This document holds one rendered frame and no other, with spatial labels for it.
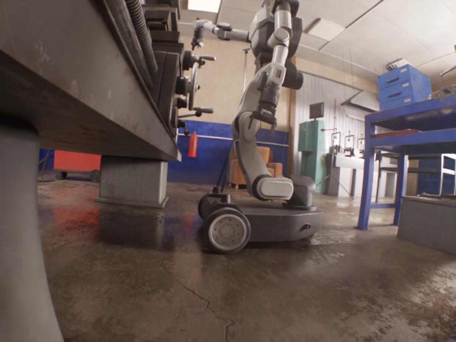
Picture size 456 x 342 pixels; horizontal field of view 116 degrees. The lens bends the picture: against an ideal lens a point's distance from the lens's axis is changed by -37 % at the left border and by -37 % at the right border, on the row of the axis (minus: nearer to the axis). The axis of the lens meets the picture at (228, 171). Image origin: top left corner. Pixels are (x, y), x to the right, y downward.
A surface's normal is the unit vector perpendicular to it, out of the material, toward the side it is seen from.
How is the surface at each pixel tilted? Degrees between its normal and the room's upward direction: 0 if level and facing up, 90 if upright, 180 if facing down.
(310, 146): 90
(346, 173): 90
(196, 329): 0
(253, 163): 90
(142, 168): 90
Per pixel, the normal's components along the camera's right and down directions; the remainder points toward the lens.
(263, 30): -0.58, 0.10
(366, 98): 0.18, -0.12
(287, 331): 0.08, -1.00
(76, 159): 0.50, 0.05
